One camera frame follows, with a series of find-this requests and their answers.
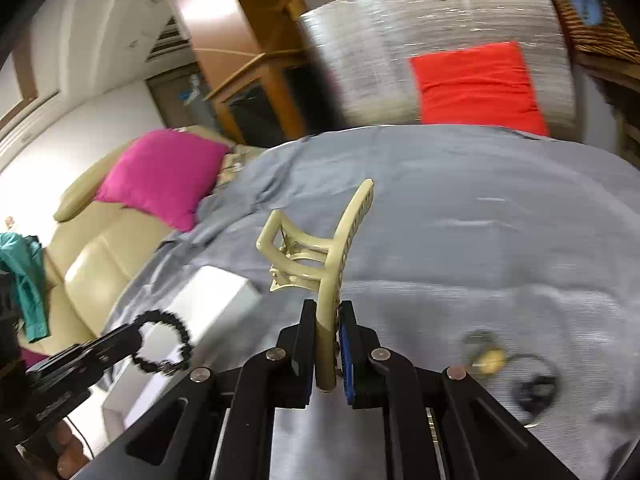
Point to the grey blanket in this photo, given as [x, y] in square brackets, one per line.
[471, 228]

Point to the left hand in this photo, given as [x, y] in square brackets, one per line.
[71, 454]

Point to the red cushion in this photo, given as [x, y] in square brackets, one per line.
[487, 85]

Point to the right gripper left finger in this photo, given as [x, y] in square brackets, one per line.
[217, 425]

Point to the silver foil insulation sheet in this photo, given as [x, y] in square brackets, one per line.
[363, 48]

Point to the black beaded scrunchie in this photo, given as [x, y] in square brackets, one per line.
[169, 347]

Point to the wicker basket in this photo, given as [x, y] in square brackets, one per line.
[593, 28]

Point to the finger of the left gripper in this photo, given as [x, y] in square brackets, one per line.
[82, 365]

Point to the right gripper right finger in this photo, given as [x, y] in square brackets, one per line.
[437, 425]

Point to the teal shirt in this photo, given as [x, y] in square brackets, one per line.
[22, 257]

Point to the cream hair claw clip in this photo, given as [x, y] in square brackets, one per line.
[301, 260]

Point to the small black hair clip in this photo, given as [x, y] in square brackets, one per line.
[539, 390]

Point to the beige leather sofa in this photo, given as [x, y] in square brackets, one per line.
[98, 248]

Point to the magenta pillow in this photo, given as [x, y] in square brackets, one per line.
[165, 173]

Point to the wooden cabinet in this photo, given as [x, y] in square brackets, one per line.
[238, 43]

